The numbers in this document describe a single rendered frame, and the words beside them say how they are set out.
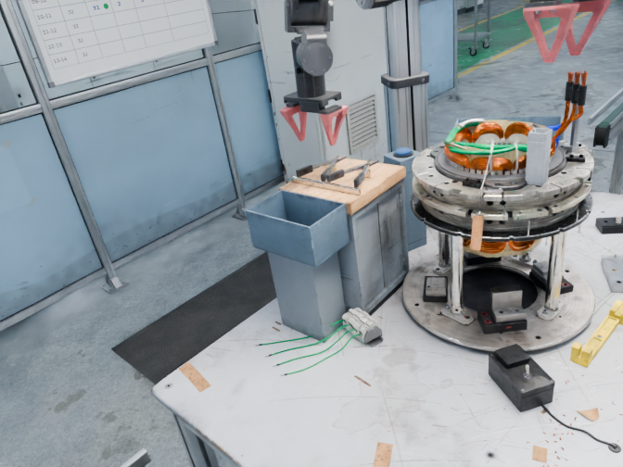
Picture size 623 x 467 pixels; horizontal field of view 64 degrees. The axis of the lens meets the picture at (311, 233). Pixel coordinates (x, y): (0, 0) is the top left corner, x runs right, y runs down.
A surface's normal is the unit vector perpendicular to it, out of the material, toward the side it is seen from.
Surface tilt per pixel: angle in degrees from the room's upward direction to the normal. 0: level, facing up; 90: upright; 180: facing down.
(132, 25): 90
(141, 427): 0
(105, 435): 0
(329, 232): 90
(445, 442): 0
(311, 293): 90
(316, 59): 91
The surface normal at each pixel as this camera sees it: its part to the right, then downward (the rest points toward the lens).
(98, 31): 0.73, 0.23
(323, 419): -0.14, -0.87
